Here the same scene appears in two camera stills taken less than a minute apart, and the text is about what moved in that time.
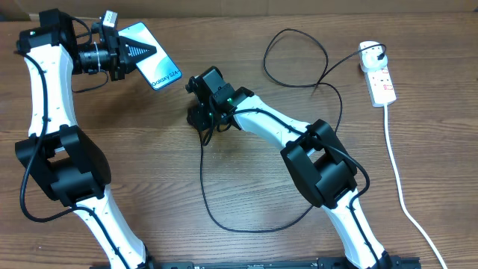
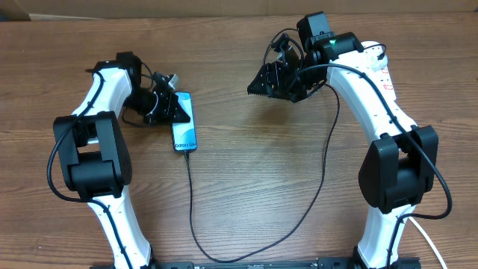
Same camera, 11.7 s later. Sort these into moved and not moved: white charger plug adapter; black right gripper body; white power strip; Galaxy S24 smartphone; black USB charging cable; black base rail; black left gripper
Moved: Galaxy S24 smartphone; black left gripper; black right gripper body; black USB charging cable
Not moved: white power strip; black base rail; white charger plug adapter
